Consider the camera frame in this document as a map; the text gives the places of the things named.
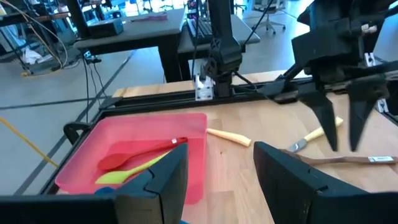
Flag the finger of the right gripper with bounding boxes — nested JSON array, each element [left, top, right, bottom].
[[299, 89, 339, 152], [346, 80, 390, 153]]

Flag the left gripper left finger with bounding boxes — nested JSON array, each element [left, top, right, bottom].
[[114, 142, 190, 224]]

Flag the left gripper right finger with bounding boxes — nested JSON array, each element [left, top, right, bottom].
[[252, 141, 329, 224]]

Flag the cream handled knife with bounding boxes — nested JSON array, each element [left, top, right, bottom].
[[286, 116, 345, 154], [206, 127, 252, 147]]

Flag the wooden spoon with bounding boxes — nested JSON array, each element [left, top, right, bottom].
[[279, 148, 398, 166]]

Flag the lime green silicone spoon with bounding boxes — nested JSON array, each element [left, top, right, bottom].
[[95, 151, 172, 185]]

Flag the red silicone spoon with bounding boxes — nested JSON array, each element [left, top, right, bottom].
[[97, 136, 189, 171]]

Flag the blue plastic bin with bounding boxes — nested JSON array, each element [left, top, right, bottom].
[[94, 185, 189, 224]]

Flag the grey office chair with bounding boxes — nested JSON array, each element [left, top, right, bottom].
[[250, 0, 287, 35]]

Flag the pink plastic bin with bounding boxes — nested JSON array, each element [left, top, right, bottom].
[[54, 112, 208, 205]]

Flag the backlit keyboard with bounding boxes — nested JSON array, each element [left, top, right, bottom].
[[186, 17, 215, 44]]

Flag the small black computer box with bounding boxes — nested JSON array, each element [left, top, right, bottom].
[[88, 17, 124, 39]]

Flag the purple item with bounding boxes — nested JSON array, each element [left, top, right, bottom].
[[130, 12, 169, 22]]

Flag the white metal bracket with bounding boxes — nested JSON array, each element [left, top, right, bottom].
[[194, 74, 215, 102]]

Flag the long yellow cable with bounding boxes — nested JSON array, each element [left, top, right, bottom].
[[0, 116, 60, 169]]

